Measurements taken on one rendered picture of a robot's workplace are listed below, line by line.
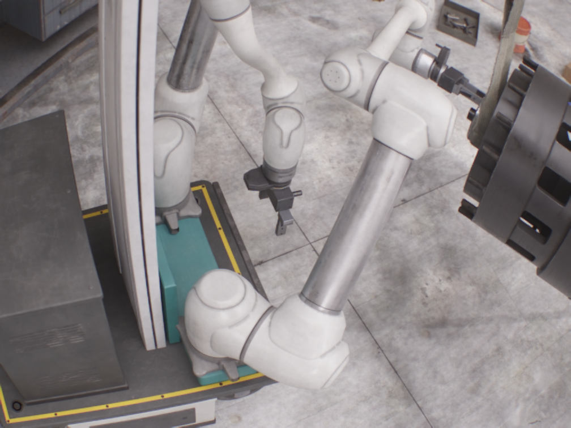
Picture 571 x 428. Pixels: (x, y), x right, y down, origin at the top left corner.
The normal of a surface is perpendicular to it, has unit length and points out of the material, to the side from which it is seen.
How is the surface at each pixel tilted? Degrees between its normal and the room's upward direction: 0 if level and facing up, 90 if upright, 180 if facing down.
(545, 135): 35
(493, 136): 56
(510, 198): 80
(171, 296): 90
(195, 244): 0
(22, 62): 0
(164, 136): 5
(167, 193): 90
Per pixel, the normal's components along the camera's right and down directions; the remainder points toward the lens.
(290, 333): -0.37, -0.07
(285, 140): -0.02, 0.69
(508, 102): -0.16, -0.27
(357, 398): 0.10, -0.61
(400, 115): -0.36, 0.15
